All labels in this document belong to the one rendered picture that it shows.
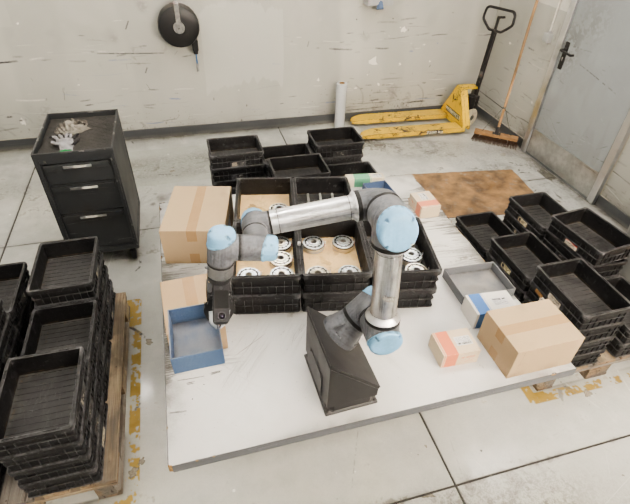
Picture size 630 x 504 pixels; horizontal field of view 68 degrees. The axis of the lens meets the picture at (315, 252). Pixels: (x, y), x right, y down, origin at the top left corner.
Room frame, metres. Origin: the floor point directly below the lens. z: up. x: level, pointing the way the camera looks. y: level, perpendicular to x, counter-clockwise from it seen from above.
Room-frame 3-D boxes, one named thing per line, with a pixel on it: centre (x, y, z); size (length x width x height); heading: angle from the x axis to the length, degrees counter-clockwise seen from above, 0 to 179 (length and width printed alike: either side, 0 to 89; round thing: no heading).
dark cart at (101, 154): (2.73, 1.54, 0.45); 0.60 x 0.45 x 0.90; 17
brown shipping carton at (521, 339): (1.26, -0.88, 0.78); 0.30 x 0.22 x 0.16; 107
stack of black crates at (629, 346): (1.92, -1.80, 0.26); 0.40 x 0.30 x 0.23; 17
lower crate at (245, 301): (1.59, 0.22, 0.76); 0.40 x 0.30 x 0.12; 6
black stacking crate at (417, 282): (1.66, -0.38, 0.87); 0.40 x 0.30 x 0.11; 6
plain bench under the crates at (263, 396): (1.71, -0.08, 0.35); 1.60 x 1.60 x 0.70; 17
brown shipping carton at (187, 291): (1.31, 0.49, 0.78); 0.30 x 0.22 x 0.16; 21
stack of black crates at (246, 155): (3.21, 0.64, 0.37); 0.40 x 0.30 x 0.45; 107
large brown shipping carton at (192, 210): (1.92, 0.60, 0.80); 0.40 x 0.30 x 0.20; 5
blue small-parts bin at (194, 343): (0.93, 0.36, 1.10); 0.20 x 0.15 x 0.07; 17
